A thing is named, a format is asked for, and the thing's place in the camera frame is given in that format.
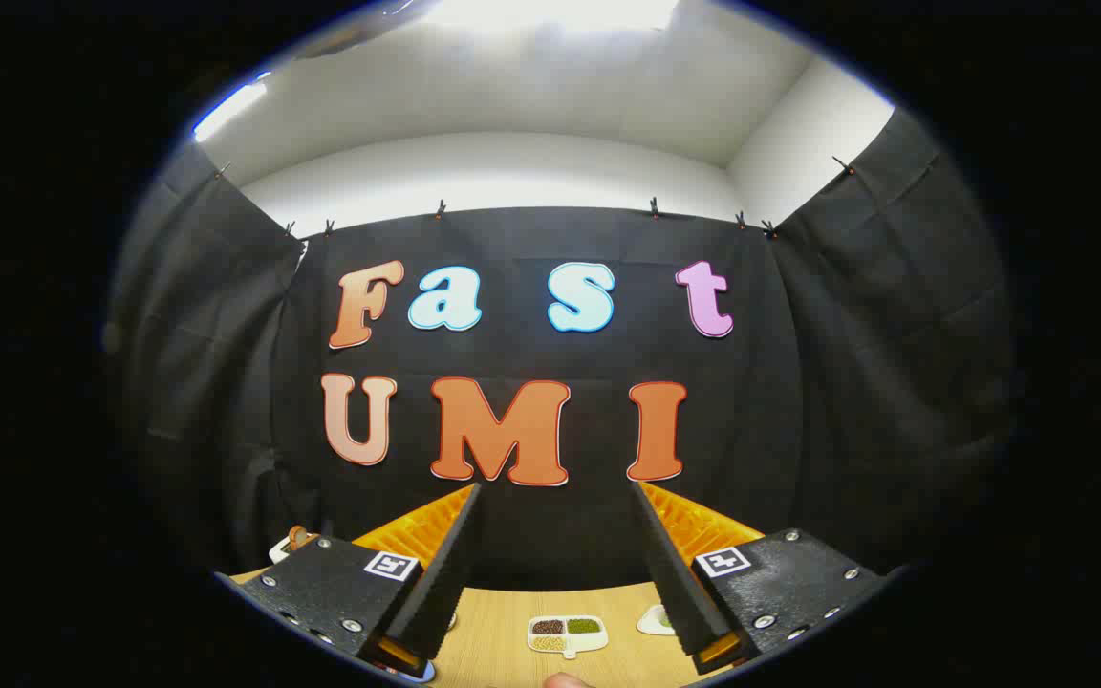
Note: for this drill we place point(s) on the small white dish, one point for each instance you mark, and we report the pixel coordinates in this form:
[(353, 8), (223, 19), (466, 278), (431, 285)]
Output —
[(649, 621)]

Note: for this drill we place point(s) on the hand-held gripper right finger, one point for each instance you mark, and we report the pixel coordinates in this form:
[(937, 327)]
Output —
[(670, 573)]

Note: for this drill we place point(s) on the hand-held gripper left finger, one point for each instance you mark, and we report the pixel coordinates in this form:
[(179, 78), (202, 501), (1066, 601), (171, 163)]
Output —
[(450, 564)]

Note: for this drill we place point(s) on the row of black cloth clips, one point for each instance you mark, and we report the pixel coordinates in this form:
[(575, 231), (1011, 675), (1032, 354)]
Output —
[(440, 208)]

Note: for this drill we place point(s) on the white toaster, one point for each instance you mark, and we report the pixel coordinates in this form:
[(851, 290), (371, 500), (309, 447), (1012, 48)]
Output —
[(280, 551)]

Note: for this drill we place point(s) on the brown toast slice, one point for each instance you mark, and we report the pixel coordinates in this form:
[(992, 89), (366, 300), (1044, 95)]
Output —
[(297, 537)]

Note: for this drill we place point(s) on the white divided dish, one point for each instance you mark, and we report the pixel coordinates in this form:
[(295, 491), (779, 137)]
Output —
[(567, 635)]

